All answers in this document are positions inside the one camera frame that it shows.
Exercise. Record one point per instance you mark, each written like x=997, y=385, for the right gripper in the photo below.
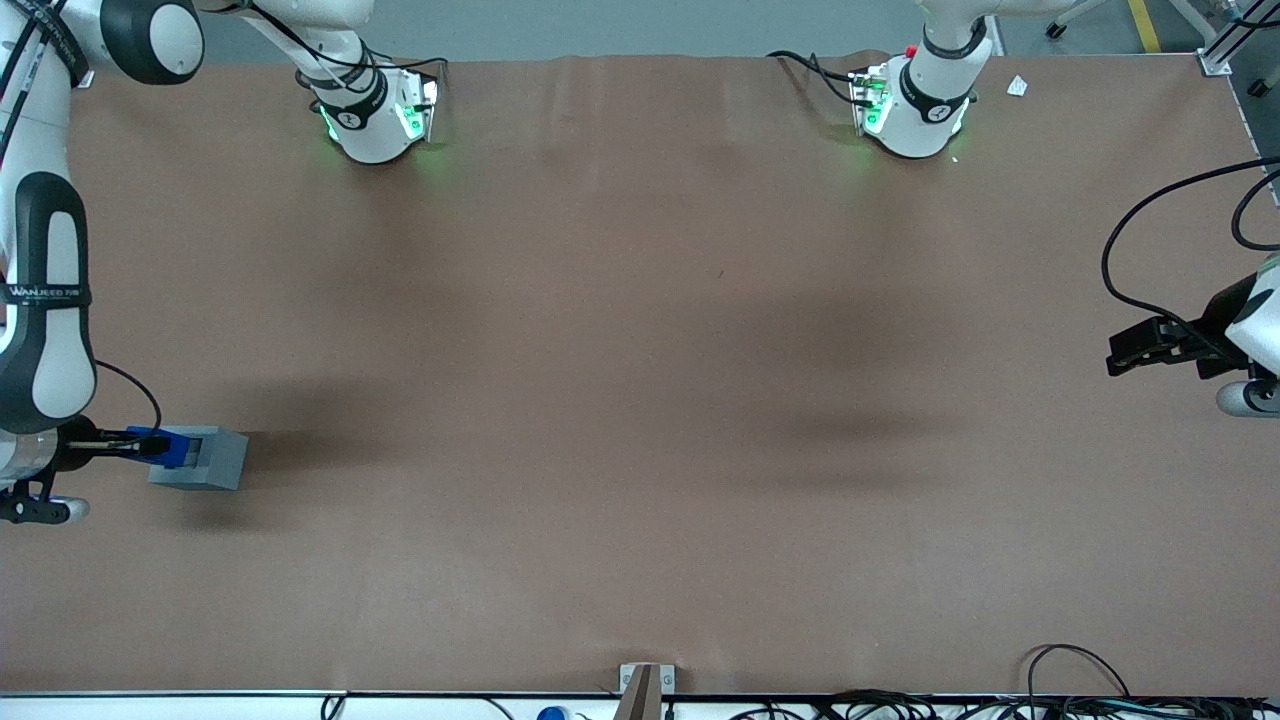
x=76, y=447

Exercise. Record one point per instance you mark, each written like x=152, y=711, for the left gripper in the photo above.
x=1213, y=322

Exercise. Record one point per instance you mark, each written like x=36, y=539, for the blue plastic block part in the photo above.
x=176, y=452

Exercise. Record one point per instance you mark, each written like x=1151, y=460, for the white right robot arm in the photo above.
x=45, y=350

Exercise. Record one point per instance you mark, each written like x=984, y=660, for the gray square hollow base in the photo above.
x=225, y=462

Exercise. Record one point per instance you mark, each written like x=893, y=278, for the small white paper scrap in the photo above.
x=1017, y=86

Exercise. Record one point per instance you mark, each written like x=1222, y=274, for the white stand leg with caster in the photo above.
x=1070, y=18

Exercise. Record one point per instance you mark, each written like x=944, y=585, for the blue round cap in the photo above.
x=552, y=714

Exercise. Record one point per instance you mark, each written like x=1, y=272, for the brown table cover mat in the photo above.
x=640, y=400

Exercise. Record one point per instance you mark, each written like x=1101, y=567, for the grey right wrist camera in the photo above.
x=70, y=510

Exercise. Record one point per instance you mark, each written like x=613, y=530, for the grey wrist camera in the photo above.
x=1245, y=398
x=70, y=510

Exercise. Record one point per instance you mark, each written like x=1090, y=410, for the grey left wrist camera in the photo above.
x=1245, y=398

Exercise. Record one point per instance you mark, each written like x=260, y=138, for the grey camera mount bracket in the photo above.
x=640, y=690

